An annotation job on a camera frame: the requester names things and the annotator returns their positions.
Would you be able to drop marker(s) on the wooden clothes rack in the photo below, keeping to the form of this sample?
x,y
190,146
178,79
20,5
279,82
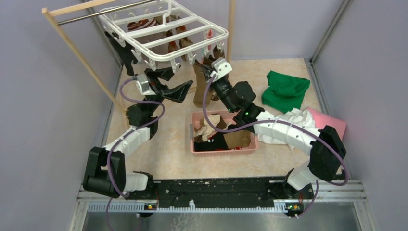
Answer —
x,y
173,8

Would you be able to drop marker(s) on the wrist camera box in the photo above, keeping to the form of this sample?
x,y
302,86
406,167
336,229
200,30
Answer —
x,y
220,68
143,85

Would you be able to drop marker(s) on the plain tan brown sock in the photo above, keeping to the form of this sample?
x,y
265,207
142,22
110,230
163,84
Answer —
x,y
200,87

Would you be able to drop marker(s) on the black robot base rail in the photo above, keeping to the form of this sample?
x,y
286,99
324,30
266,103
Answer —
x,y
226,195

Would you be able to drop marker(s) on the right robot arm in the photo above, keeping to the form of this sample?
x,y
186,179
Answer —
x,y
324,146

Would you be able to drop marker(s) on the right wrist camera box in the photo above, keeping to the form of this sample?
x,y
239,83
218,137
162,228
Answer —
x,y
220,68

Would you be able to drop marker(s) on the pile of socks in basket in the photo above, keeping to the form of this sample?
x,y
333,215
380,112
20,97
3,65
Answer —
x,y
223,137

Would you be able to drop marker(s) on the white plastic clip hanger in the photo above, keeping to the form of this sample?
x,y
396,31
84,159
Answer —
x,y
161,49

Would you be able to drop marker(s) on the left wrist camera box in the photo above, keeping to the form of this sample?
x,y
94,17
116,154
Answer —
x,y
143,85

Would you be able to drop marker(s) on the brown striped sock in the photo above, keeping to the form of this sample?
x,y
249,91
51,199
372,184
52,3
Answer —
x,y
216,53

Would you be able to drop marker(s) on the black hanging sock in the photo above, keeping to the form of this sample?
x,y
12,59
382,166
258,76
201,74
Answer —
x,y
125,54

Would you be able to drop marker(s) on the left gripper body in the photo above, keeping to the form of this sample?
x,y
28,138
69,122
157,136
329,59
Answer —
x,y
156,85

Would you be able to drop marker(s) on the pink plastic basket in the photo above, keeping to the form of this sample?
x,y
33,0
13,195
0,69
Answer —
x,y
223,152

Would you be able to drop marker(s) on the orange brown argyle sock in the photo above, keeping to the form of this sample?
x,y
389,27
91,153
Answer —
x,y
183,42

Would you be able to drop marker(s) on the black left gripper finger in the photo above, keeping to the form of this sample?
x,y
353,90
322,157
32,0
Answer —
x,y
154,76
178,93

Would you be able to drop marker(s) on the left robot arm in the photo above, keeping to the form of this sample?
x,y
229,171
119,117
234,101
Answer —
x,y
105,172

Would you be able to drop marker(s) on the pink cloth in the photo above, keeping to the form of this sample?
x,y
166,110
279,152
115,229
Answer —
x,y
321,120

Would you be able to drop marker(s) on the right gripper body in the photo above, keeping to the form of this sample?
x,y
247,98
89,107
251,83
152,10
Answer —
x,y
222,87

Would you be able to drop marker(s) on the green shirt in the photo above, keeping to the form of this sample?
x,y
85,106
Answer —
x,y
284,92

